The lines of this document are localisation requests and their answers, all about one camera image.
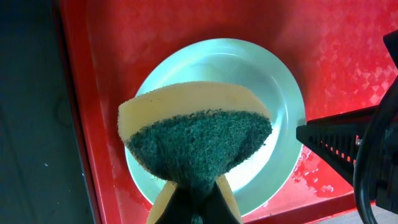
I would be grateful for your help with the green and yellow sponge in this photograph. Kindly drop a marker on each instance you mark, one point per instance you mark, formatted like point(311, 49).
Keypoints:
point(191, 134)

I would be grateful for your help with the black plastic tray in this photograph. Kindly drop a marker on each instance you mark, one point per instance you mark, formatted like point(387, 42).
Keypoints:
point(44, 174)

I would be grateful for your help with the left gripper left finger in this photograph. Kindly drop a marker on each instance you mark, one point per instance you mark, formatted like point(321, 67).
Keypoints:
point(173, 205)

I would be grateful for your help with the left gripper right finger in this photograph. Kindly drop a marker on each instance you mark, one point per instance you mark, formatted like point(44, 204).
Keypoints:
point(214, 209)

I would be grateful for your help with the red plastic tray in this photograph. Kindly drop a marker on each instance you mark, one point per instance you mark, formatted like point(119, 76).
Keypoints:
point(334, 49)

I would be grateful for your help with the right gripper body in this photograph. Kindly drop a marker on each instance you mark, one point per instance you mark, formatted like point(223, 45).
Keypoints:
point(375, 172)

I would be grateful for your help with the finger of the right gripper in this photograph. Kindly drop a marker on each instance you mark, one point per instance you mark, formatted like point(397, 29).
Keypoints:
point(336, 139)

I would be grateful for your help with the pale green plate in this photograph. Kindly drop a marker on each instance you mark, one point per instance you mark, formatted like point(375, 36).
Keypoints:
point(235, 61)

